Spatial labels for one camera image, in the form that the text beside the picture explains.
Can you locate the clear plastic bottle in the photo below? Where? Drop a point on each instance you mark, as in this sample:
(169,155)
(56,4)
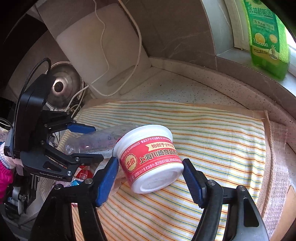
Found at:
(98,142)

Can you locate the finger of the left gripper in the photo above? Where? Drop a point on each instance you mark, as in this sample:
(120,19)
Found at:
(80,128)
(87,159)

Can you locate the steel pot lid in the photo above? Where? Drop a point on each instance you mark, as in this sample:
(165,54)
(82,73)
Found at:
(68,82)

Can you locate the red blue toothpaste box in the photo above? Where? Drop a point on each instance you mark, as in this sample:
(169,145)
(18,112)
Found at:
(81,174)

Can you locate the green dish soap bottle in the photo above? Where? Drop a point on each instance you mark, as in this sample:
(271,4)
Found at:
(267,39)

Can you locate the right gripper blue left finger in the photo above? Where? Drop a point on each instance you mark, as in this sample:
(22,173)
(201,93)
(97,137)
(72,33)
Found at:
(103,181)

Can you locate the left white gloved hand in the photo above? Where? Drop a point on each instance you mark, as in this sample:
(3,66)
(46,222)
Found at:
(6,159)

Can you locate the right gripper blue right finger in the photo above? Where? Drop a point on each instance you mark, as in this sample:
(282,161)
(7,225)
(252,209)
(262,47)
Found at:
(196,183)

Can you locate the red white plastic cup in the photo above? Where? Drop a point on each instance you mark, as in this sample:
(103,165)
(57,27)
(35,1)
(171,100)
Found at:
(148,158)

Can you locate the white cutting board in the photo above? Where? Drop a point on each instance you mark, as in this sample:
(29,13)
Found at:
(106,51)

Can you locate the pink left sleeve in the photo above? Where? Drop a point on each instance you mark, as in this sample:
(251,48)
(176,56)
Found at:
(6,178)

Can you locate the striped towel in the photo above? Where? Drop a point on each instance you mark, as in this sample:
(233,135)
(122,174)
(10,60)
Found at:
(196,138)

